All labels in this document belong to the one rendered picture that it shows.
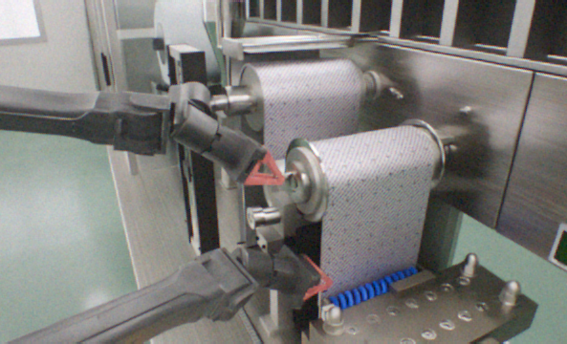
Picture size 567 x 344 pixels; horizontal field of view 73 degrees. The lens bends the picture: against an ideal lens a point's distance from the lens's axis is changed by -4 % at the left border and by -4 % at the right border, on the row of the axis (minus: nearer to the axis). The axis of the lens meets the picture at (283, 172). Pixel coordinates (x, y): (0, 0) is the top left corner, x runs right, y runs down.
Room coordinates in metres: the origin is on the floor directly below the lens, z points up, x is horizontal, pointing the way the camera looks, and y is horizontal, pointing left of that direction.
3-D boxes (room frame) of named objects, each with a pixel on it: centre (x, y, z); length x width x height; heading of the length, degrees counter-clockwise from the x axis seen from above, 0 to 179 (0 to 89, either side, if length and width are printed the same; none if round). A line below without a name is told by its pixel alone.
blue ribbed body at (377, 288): (0.59, -0.18, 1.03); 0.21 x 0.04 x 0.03; 116
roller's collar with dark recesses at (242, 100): (0.83, 0.09, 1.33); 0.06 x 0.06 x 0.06; 26
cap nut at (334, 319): (0.49, -0.09, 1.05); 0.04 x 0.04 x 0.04
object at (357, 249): (0.61, -0.17, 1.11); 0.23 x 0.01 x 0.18; 116
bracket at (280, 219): (0.63, 0.02, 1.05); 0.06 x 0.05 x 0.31; 116
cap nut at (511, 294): (0.55, -0.42, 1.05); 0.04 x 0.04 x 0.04
